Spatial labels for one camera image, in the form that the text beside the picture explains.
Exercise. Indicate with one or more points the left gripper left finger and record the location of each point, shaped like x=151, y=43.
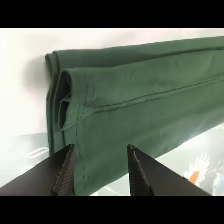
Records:
x=43, y=178

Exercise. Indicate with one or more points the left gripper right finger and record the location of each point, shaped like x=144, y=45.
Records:
x=156, y=180

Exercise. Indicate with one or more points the dark green T-shirt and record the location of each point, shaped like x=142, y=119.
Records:
x=140, y=110

